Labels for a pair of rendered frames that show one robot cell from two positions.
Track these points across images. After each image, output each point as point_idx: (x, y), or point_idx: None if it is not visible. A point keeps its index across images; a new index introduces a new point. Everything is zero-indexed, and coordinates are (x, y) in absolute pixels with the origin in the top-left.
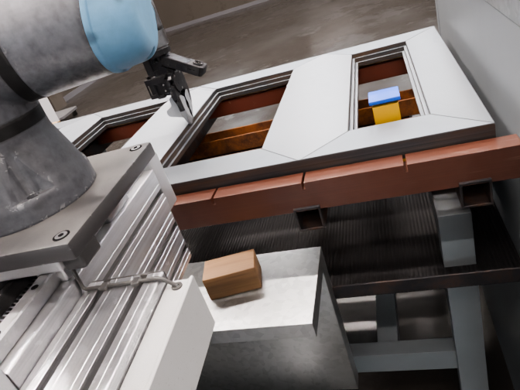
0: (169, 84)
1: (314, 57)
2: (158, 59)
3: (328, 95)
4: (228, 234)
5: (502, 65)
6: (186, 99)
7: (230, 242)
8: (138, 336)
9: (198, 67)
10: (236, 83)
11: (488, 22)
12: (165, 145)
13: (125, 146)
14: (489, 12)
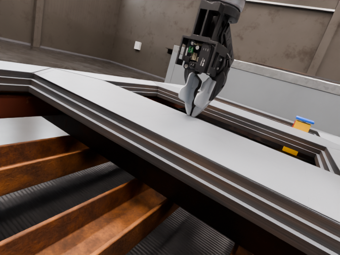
0: (225, 63)
1: (152, 81)
2: (223, 25)
3: (248, 113)
4: (205, 247)
5: (327, 115)
6: (200, 86)
7: (224, 253)
8: None
9: (234, 58)
10: (120, 81)
11: (311, 96)
12: (254, 143)
13: (187, 144)
14: (315, 93)
